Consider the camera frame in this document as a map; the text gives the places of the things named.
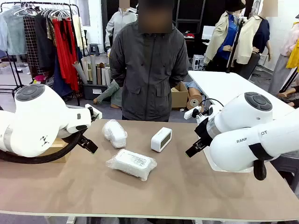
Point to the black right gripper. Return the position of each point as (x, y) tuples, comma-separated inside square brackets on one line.
[(204, 131)]

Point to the rounded bubble-wrapped clock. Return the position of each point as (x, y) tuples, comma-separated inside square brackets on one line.
[(114, 134)]

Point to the unwrapped white digital clock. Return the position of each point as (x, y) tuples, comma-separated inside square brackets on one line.
[(158, 142)]

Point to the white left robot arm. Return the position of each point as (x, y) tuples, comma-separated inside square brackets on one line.
[(35, 121)]

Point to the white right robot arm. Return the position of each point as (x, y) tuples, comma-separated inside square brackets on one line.
[(245, 112)]

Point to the open brown cardboard box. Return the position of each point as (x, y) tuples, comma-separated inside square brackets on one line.
[(58, 156)]

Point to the thick brown paper roll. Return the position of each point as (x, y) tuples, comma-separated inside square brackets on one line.
[(195, 102)]

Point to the clear plastic container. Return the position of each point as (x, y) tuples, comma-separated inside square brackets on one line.
[(240, 171)]

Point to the dark grey storage bin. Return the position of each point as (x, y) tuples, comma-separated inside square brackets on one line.
[(87, 93)]

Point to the cardboard box with open flaps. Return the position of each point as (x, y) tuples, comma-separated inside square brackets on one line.
[(180, 98)]

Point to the mannequin leg grey sock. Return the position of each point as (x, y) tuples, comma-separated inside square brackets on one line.
[(109, 91)]

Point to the lying mannequin light blue dress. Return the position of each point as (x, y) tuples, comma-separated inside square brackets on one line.
[(192, 84)]

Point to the white work table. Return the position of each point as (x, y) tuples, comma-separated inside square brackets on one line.
[(222, 86)]

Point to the navy blue long garment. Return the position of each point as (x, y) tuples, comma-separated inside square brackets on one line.
[(59, 84)]

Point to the leaning grey paper roll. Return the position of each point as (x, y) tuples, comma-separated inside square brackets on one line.
[(80, 73)]

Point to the tall grey paper roll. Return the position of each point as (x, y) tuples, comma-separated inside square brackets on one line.
[(93, 70)]

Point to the cream paper roll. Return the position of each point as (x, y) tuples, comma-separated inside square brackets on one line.
[(86, 70)]

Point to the pink fabric pile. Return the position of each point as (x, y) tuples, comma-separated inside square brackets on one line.
[(39, 78)]

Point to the white computer case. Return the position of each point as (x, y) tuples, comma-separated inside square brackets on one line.
[(197, 61)]

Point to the red hanging dress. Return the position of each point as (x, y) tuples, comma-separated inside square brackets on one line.
[(65, 58)]

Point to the person in grey jacket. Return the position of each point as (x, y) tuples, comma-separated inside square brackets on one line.
[(149, 70)]

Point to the black plastic stool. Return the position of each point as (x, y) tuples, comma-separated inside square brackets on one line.
[(288, 173)]

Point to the small grey stool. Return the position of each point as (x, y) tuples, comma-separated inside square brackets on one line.
[(94, 47)]

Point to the seated mannequin feet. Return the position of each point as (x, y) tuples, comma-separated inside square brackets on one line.
[(283, 94)]

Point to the black tripod stand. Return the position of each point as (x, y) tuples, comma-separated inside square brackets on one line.
[(235, 46)]

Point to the black hanging garment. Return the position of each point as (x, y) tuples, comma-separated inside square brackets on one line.
[(44, 46)]

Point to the mannequin beige coat blue shirt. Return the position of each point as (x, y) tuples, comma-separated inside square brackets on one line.
[(217, 39)]

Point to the small red item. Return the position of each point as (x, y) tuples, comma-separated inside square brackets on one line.
[(190, 35)]

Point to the mannequin pink top grey skirt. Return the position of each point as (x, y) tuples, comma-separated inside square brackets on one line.
[(280, 70)]

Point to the brown checkered garment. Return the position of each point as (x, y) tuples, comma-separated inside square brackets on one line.
[(31, 46)]

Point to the white monitor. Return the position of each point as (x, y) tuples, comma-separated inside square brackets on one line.
[(208, 32)]

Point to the cream hanging garment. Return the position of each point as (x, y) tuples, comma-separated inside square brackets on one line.
[(77, 30)]

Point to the mannequin cream cape navy top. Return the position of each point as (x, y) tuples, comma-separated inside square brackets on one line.
[(247, 39)]

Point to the light blue fuzzy jacket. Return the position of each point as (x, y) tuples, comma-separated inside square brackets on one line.
[(14, 35)]

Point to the black metal clothes rack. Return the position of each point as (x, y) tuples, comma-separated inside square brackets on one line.
[(58, 4)]

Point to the black bucket hat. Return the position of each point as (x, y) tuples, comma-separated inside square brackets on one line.
[(234, 5)]

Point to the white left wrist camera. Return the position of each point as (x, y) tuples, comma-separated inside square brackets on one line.
[(97, 114)]

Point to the white table leg frame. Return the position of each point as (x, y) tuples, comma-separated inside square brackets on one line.
[(71, 220)]

